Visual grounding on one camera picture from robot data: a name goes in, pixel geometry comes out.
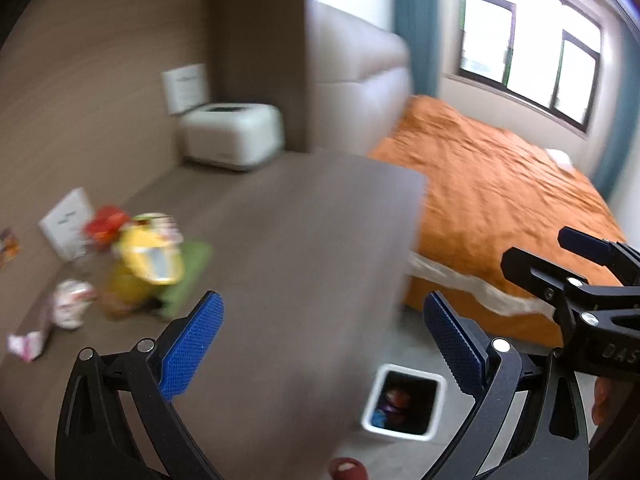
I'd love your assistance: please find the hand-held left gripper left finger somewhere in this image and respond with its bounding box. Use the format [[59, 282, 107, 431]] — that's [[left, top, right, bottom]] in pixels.
[[55, 290, 226, 480]]

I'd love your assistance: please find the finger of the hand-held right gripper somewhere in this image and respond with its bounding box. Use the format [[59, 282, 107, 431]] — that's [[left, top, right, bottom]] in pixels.
[[558, 226, 640, 288], [501, 245, 592, 317]]

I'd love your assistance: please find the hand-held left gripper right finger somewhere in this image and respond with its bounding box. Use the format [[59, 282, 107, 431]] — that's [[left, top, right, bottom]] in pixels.
[[422, 290, 591, 480]]

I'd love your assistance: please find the white plastic trash bin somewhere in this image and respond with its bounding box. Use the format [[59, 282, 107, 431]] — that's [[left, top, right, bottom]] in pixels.
[[360, 363, 448, 442]]

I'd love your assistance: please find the person's right hand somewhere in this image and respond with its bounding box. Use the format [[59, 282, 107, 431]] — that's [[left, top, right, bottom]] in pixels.
[[593, 375, 623, 428]]

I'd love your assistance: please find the white bed sheet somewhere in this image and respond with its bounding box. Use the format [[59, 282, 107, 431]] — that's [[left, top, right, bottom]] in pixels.
[[407, 252, 543, 318]]

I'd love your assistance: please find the green packet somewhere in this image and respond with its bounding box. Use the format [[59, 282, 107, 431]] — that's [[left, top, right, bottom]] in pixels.
[[162, 240, 214, 317]]

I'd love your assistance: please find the bed with orange cover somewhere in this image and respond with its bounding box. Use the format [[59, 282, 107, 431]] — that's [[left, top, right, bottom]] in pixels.
[[367, 94, 631, 348]]

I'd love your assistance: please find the white item on bed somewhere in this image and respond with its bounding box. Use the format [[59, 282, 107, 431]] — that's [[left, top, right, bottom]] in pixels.
[[544, 147, 574, 172]]

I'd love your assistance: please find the yellow snack bag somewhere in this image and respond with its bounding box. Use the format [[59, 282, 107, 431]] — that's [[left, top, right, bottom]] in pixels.
[[102, 214, 187, 317]]

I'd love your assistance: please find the teal curtain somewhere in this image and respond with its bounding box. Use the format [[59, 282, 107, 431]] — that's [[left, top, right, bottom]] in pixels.
[[392, 0, 461, 101], [590, 12, 640, 211]]

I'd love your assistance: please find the white crumpled wrapper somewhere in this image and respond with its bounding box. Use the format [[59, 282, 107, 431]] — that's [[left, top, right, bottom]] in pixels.
[[50, 279, 97, 331]]

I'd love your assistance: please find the red snack packet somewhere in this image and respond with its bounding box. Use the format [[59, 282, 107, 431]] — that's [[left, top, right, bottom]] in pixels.
[[84, 204, 130, 250]]

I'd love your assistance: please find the pink white wrapper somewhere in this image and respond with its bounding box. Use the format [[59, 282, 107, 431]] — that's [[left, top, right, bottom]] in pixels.
[[6, 329, 49, 362]]

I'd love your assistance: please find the dark red shoe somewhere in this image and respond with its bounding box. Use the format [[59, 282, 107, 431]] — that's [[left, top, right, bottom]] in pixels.
[[328, 457, 367, 480]]

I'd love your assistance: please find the white standing card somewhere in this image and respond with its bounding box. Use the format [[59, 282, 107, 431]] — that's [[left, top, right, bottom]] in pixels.
[[39, 187, 96, 262]]

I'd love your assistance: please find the dark framed window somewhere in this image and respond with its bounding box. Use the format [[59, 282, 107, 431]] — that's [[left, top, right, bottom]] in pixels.
[[457, 0, 602, 128]]

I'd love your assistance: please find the colourful printed packet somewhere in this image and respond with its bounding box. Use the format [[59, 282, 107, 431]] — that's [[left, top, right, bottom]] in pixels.
[[0, 227, 24, 270]]

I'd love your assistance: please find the white box appliance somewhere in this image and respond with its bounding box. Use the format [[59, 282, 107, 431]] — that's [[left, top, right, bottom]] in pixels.
[[179, 102, 286, 174]]

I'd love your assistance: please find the beige padded headboard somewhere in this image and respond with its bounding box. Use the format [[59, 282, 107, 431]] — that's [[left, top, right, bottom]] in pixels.
[[311, 1, 413, 156]]

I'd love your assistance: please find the white wall card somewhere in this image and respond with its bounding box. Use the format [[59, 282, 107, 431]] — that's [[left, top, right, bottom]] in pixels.
[[161, 63, 209, 115]]

